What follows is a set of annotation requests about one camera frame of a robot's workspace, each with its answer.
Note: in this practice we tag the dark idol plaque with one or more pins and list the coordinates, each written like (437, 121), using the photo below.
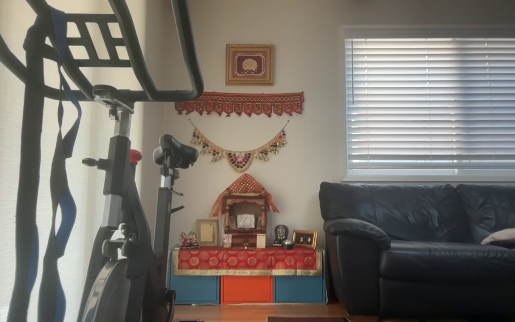
(280, 233)

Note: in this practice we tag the white window blind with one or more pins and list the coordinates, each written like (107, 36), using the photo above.
(441, 103)

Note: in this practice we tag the gold framed wall picture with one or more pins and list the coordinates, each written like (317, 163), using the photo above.
(249, 65)

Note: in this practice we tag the pale picture frame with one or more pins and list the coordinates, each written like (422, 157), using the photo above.
(207, 232)

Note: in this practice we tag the small dark bowl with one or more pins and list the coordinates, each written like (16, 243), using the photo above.
(288, 244)

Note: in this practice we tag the sheer white curtain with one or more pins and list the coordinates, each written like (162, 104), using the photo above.
(90, 134)

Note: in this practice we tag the blue and orange cabinet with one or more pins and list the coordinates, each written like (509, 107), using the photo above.
(246, 290)

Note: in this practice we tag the beaded garland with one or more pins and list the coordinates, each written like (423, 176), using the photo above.
(238, 161)

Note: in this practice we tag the wooden shrine with canopy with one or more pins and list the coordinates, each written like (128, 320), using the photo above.
(244, 210)

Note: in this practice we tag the small gold picture frame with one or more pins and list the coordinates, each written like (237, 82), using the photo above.
(305, 239)

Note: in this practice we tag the white card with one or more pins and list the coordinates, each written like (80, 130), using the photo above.
(261, 240)

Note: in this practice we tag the red gold patterned cloth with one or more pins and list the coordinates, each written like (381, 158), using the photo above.
(246, 260)

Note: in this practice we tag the small figurines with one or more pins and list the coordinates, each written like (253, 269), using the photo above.
(188, 240)

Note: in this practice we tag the red embroidered wall hanging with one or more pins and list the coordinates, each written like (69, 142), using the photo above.
(239, 103)

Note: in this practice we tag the black exercise bike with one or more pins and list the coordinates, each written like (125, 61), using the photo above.
(123, 188)

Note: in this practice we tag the black leather sofa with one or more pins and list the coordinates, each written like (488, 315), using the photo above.
(418, 250)

